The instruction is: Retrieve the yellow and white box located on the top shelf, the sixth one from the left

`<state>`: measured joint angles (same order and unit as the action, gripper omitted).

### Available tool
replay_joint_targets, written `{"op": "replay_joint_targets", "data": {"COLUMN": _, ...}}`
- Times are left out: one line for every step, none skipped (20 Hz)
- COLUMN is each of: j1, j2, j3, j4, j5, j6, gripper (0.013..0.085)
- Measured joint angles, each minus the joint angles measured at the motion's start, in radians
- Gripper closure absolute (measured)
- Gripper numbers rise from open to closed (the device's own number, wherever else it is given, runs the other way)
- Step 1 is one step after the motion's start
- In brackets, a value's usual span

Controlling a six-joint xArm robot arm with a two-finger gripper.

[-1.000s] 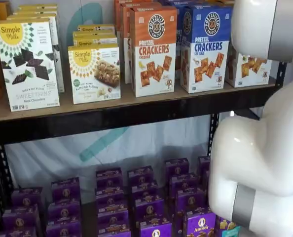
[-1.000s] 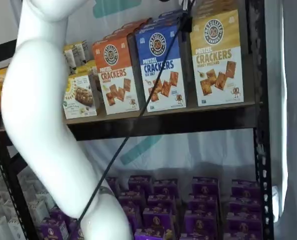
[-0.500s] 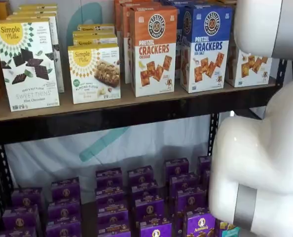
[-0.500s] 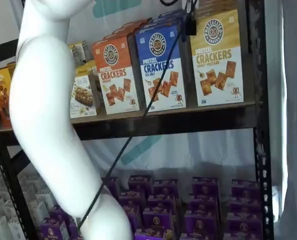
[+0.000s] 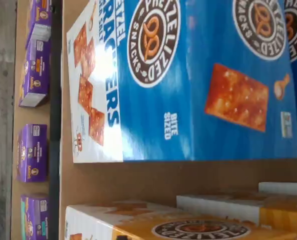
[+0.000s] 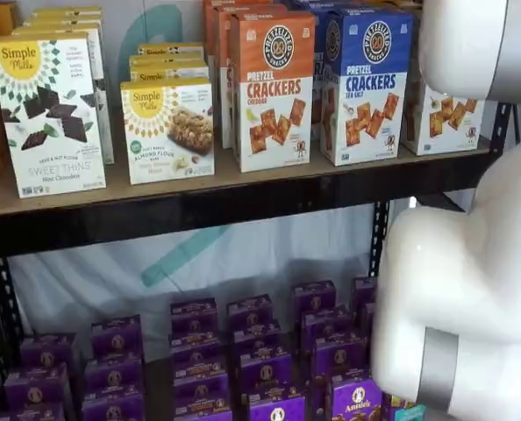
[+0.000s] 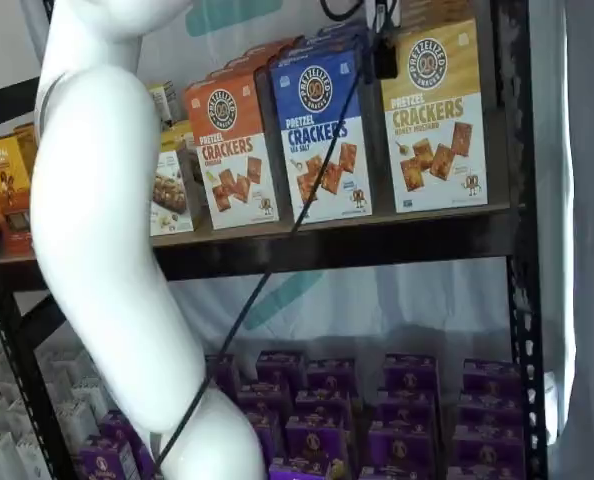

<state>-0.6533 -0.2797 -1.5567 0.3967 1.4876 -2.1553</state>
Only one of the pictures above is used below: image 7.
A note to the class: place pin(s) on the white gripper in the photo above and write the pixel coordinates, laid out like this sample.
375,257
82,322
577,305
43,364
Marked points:
392,12

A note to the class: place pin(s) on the yellow white pretzel cracker box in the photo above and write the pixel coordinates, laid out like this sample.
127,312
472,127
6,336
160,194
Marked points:
437,150

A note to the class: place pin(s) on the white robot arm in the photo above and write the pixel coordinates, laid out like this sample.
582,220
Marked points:
102,200

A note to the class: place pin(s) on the blue white pretzel cracker box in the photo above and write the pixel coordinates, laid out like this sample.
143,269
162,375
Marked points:
302,100
327,45
342,30

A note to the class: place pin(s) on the orange white pretzel cracker box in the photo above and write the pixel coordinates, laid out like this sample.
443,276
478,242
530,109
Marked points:
272,50
247,67
237,165

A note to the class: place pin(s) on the black metal shelf rack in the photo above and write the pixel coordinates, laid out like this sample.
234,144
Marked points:
327,250

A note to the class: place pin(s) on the Simple Mills almond bar box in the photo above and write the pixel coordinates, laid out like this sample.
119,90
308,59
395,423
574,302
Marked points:
172,200

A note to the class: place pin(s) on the purple Annie's snack box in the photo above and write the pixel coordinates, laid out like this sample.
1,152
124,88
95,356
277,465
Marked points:
492,377
411,372
489,450
402,473
264,400
489,412
264,432
406,445
324,405
222,375
122,430
332,375
107,460
319,437
309,471
409,407
279,365

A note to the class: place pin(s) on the orange snack box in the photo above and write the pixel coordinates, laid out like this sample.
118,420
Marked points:
4,200
27,145

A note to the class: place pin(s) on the purple and teal Annie's box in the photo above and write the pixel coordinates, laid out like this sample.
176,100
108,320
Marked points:
487,475

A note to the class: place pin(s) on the white side curtain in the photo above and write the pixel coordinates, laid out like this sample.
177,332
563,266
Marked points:
587,250

